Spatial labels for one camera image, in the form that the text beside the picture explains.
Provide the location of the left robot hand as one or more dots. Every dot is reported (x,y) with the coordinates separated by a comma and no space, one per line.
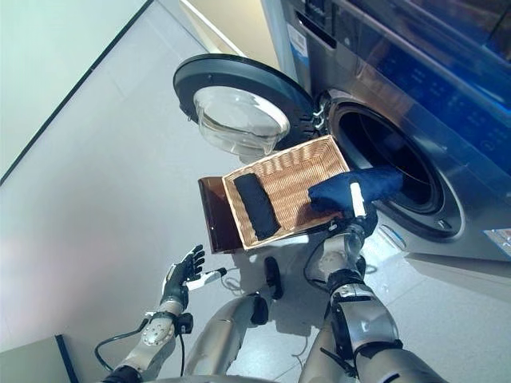
(175,283)

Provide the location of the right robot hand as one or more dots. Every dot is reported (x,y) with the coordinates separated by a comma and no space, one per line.
(365,223)

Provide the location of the navy blue cloth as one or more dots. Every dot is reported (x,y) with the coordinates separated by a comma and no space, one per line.
(331,195)

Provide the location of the black cloth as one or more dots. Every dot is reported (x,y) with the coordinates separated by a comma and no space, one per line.
(255,207)

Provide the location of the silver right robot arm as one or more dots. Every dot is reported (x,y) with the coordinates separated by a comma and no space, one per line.
(359,315)

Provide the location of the grey front-load washing machine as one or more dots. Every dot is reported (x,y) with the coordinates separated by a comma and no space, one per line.
(439,119)

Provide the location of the silver left robot leg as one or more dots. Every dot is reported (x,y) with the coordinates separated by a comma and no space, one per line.
(215,339)

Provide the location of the silver robot leg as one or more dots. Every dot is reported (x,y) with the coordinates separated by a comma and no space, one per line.
(319,359)
(215,339)

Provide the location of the tan woven wicker basket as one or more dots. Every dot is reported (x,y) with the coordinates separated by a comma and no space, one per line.
(295,175)

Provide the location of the grey robot torso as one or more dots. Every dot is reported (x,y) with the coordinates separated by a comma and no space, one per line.
(223,379)

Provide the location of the blue energy label sticker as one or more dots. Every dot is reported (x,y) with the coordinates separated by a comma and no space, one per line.
(499,243)

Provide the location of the silver right robot leg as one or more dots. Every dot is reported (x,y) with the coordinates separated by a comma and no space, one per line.
(319,359)

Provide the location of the grey panel with dark edge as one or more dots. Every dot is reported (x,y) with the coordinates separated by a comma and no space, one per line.
(32,363)

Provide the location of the round glass washer door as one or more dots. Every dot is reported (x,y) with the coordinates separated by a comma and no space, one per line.
(239,115)

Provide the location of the blue white barcode sticker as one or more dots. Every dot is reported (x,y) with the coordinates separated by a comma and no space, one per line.
(301,48)

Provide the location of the white cabinet pillar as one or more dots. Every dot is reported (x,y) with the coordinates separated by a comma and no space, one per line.
(275,32)

